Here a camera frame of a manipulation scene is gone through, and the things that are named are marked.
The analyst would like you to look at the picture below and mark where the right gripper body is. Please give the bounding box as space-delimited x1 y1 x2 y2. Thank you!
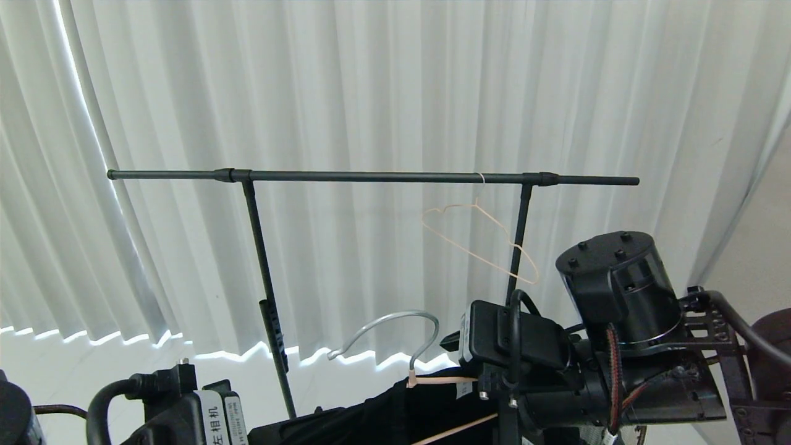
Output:
518 374 619 430

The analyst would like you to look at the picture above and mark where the pink clothes hanger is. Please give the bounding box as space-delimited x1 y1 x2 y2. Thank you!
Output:
328 309 500 445
422 173 540 286

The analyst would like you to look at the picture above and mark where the black garment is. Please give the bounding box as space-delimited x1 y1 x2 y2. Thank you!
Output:
247 368 515 445

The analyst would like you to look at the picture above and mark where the black clothes rack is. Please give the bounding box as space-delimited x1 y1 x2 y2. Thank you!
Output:
107 168 640 422

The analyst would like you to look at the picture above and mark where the white curtain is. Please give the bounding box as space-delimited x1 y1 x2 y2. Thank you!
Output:
0 0 791 371

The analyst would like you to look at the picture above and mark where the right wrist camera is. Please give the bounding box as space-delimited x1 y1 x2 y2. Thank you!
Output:
459 300 574 399

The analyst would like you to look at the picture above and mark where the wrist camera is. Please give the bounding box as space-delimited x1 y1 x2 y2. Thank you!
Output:
133 363 249 445
459 300 574 399

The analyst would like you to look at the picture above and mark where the black cable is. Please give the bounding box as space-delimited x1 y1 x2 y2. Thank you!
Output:
505 289 546 387
34 377 152 445

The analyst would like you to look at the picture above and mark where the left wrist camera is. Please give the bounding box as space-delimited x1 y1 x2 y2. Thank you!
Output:
133 363 249 445

